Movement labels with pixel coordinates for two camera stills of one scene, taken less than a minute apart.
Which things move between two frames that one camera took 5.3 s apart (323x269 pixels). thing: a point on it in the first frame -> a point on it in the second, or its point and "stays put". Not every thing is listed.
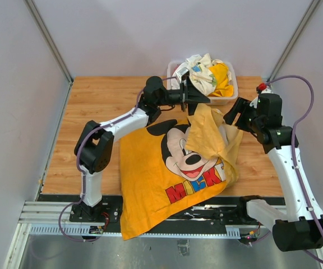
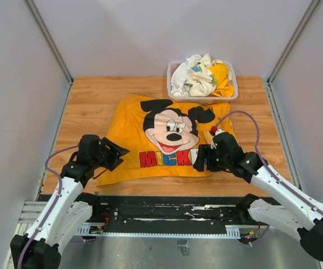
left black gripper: [190, 95] -> [114, 150]
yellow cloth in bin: [223, 88] stays put
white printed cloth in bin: [202, 78] stays put
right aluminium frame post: [305, 20] stays put
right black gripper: [241, 106] -> [204, 151]
